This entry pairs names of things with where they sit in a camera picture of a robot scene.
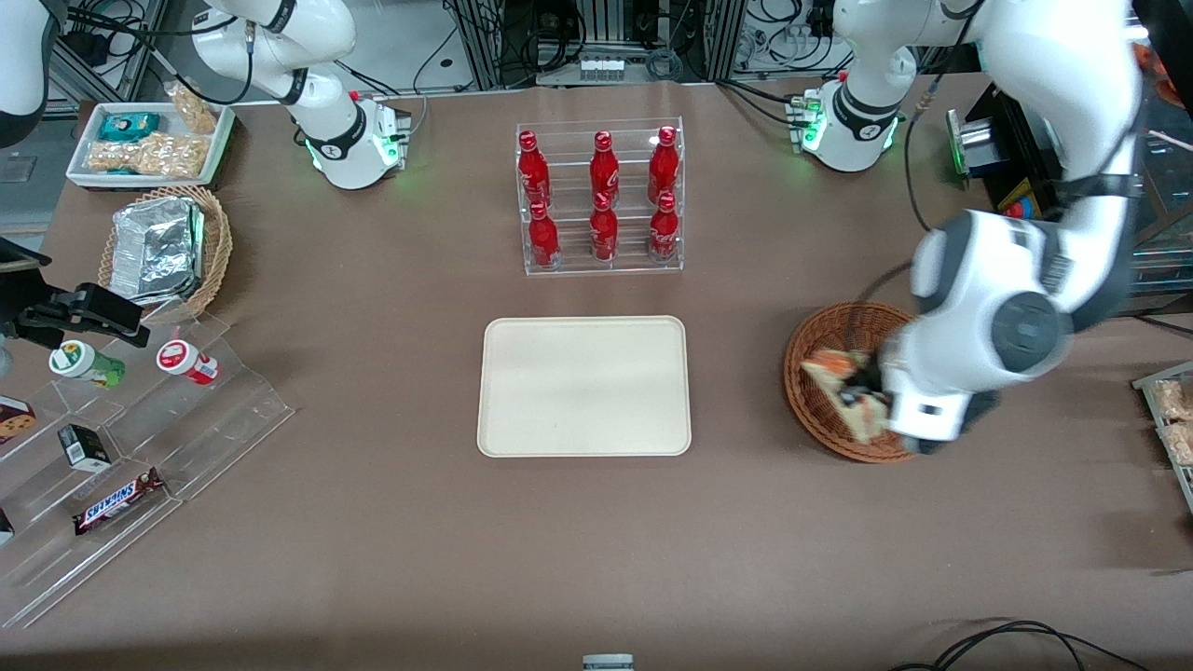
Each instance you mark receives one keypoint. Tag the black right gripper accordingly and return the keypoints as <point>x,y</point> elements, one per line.
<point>20,315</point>

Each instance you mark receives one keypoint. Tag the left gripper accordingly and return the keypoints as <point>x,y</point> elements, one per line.
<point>872,375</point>

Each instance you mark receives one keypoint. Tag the triangle sandwich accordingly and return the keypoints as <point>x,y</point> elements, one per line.
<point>825,365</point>

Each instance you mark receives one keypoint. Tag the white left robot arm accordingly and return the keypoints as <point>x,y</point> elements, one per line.
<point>988,270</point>

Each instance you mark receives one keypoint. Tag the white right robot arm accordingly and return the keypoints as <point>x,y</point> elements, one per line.
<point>326,93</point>

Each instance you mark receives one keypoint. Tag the round brown wicker basket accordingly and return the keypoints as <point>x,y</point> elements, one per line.
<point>820,419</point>

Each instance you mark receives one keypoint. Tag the tan wicker basket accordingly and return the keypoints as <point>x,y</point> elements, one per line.
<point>216,242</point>

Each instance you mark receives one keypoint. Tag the white snack tray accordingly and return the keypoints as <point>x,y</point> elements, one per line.
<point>214,149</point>

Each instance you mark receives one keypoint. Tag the cream plastic tray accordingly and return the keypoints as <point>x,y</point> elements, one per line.
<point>582,387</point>

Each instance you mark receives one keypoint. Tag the green lidded cup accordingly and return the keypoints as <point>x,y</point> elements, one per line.
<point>84,363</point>

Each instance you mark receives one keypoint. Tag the silver foil pack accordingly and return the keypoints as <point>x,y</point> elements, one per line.
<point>158,247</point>

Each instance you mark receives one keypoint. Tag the red lidded cup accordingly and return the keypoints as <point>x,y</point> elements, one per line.
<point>186,362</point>

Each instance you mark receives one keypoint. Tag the small black box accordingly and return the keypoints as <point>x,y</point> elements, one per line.
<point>86,447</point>

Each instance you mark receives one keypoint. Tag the clear acrylic step stand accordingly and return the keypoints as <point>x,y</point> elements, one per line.
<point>214,419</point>

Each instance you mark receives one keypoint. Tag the cookie box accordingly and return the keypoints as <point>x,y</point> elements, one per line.
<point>14,419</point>

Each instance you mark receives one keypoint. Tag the long clear peanut bag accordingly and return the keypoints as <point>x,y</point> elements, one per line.
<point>149,157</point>

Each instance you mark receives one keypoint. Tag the Snickers bar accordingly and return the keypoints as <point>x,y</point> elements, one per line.
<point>116,503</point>

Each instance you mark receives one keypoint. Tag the teal snack packet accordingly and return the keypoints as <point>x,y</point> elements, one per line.
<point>129,126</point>

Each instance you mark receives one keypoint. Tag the small clear snack bag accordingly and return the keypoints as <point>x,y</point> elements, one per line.
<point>194,110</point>

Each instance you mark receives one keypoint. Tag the red cola bottle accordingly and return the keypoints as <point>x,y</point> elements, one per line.
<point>664,231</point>
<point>604,170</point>
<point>663,166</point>
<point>604,231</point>
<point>543,238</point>
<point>533,170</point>

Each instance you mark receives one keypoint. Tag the clear acrylic bottle rack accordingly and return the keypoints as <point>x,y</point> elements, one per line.
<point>634,261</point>

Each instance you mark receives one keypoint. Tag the black yellow food warmer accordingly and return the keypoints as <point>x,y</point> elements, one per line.
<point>1011,140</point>

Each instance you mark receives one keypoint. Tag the bagged bread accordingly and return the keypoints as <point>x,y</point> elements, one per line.
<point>1182,443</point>
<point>1174,399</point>

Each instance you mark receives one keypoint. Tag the small grey device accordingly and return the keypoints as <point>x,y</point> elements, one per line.
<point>608,663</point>

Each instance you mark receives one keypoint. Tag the white power strip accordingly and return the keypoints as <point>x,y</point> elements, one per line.
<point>602,68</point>

